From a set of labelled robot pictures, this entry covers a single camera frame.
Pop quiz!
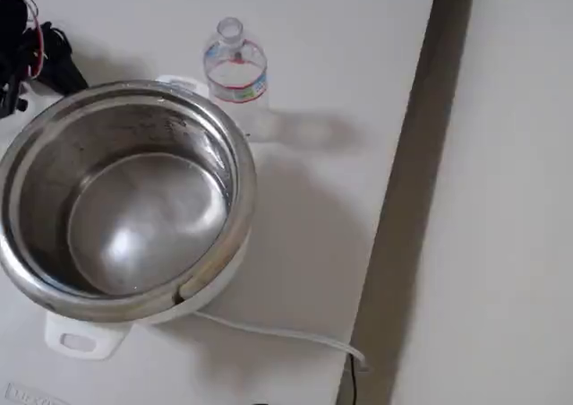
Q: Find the white rice cooker body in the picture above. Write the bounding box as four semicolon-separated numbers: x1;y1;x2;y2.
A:
0;73;259;361

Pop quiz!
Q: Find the clear plastic water bottle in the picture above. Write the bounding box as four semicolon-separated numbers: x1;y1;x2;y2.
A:
203;17;272;110

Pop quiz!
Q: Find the steel inner cooking pot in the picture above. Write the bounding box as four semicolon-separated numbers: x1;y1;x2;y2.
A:
0;80;259;323

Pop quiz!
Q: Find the thin black cable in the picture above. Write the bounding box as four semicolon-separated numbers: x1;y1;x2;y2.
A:
347;355;360;405

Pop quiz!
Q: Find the white power cord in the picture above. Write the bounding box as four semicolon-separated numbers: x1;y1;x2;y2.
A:
192;310;371;373

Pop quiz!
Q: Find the grey printed table sticker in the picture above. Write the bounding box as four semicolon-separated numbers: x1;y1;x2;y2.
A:
2;381;62;405

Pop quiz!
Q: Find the red white servo wire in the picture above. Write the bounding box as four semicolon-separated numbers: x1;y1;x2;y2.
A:
24;0;47;78

